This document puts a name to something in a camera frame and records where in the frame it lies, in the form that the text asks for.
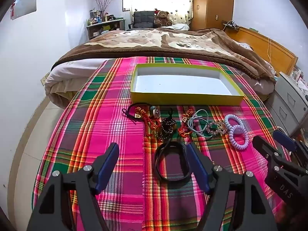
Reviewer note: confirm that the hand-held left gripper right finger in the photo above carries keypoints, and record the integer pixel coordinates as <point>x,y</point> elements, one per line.
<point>197,167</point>

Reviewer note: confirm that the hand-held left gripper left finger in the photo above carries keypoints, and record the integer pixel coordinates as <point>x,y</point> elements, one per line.
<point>107,166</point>

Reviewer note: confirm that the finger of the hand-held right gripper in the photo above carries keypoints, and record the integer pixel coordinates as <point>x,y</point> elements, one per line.
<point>285,139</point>
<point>263,146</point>

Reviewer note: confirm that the black wrist band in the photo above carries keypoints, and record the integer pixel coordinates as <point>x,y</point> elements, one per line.
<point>158,166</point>

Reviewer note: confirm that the rhinestone brooch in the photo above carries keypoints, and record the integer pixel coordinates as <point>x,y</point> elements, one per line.
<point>216,127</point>

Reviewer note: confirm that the yellow-green cardboard box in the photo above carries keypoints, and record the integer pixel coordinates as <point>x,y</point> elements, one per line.
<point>180,98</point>

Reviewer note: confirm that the pink plaid cloth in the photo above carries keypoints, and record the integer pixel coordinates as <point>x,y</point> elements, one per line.
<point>96,125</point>

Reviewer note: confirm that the grey filing cabinet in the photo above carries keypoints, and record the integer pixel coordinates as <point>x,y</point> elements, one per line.
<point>286,96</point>

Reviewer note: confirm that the wooden headboard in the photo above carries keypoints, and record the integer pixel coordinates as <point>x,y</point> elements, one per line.
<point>264,45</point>

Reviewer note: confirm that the brown plush blanket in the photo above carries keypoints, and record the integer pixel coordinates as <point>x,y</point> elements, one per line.
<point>192,41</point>

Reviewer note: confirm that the wooden desk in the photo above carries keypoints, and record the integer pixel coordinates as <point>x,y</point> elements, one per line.
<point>105,25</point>

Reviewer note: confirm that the white pillow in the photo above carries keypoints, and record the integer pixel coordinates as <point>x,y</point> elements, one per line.
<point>179,27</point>

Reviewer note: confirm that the cluster of bottles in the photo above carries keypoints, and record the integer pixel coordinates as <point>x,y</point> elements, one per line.
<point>98,18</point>

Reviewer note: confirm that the wooden wardrobe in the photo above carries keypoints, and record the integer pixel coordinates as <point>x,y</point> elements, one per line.
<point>216,4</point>

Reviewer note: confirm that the grey padded chair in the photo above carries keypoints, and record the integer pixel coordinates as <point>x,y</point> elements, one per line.
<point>144,19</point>

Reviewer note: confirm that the brown teddy bear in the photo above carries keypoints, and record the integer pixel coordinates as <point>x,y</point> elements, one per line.
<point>163,18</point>

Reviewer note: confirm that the bare flower branches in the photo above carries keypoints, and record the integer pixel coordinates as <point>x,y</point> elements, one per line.
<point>103,4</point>

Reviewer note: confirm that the small window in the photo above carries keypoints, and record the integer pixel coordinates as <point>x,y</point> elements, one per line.
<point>125,1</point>

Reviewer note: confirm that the wall socket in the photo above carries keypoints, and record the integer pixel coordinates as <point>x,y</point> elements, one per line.
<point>45,79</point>

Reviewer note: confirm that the wall shelf with power strip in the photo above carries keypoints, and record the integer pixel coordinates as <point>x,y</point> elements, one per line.
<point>231,25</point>

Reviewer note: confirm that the shiny wall sheet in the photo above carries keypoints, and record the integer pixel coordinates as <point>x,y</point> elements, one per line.
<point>24,2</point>

